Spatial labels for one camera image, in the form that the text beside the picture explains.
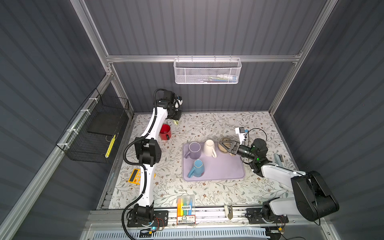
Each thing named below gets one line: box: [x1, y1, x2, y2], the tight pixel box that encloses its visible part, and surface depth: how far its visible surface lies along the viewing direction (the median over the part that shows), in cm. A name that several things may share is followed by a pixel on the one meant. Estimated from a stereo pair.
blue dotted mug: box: [187, 159, 205, 178], surface depth 84 cm
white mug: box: [204, 139, 217, 158], surface depth 93 cm
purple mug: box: [184, 141, 201, 160], surface depth 93 cm
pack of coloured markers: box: [176, 194, 196, 226], surface depth 77 cm
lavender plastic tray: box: [182, 142, 246, 182], surface depth 93 cm
